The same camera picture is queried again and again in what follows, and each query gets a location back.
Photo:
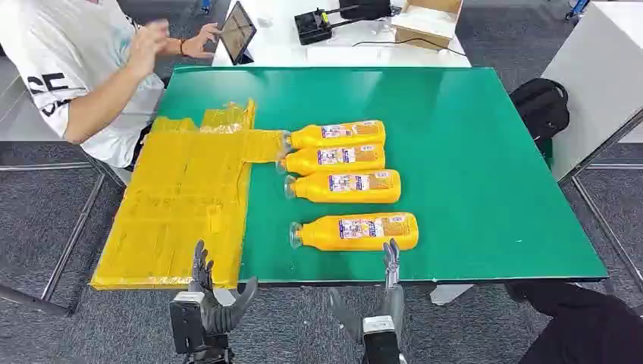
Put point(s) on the blue frame piece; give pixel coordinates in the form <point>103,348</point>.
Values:
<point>205,6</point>
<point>576,7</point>

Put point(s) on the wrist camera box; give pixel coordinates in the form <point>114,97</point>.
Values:
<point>186,321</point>
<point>382,341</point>

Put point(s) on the metal floor frame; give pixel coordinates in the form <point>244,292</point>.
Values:
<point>72,241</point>
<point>604,226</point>

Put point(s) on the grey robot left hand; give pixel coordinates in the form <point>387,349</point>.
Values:
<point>218,316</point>

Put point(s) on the green table mat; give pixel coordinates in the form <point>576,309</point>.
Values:
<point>452,176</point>

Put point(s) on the white cabinet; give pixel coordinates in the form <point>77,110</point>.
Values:
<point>598,75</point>

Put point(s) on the black bag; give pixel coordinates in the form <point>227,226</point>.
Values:
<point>364,9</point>

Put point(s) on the black backpack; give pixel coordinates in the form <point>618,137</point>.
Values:
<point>540,110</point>

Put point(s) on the black tablet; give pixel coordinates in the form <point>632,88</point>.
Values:
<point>236,32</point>

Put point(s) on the small white object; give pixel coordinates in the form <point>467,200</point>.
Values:
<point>264,21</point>

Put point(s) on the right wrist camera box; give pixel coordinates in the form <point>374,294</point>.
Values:
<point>382,341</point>

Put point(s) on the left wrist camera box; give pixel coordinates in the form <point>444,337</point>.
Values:
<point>186,321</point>

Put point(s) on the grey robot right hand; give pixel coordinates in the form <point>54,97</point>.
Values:
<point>392,301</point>

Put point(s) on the cardboard box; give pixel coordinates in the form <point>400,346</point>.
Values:
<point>427,40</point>

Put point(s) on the person's right hand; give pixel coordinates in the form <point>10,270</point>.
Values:
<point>148,45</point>

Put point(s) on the black device with antenna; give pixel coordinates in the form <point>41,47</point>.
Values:
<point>311,27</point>

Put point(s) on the white table foot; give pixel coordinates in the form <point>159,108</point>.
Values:
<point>449,294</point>

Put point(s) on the orange drink bottle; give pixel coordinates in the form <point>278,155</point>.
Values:
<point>361,232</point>
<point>351,187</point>
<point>346,160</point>
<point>346,134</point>

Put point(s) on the white table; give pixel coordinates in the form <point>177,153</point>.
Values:
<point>281,50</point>

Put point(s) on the person's left hand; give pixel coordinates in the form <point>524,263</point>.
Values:
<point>201,44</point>

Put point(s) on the person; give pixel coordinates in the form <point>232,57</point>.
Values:
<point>60,45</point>

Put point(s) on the white packing insert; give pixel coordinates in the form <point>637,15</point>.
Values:
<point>427,22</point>

